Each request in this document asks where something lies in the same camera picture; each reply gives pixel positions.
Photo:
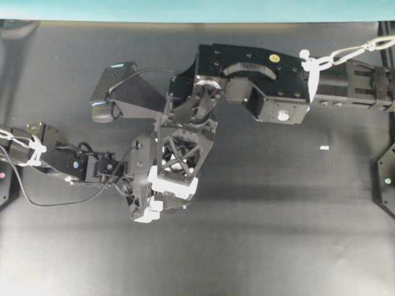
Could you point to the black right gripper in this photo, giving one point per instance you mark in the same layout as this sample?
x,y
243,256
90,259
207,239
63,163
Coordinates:
x,y
185,132

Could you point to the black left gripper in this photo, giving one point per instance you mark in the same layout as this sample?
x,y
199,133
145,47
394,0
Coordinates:
x,y
135,166

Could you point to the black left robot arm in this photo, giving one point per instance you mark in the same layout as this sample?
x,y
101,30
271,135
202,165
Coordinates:
x,y
43,150

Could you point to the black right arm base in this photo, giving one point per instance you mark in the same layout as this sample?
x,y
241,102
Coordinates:
x,y
385,181

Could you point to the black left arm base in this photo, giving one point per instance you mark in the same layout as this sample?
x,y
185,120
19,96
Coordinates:
x,y
6,185

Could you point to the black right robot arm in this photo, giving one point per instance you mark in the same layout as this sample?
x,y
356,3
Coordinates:
x,y
273,87

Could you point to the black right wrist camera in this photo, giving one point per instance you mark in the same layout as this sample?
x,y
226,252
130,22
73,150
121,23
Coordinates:
x,y
122,93

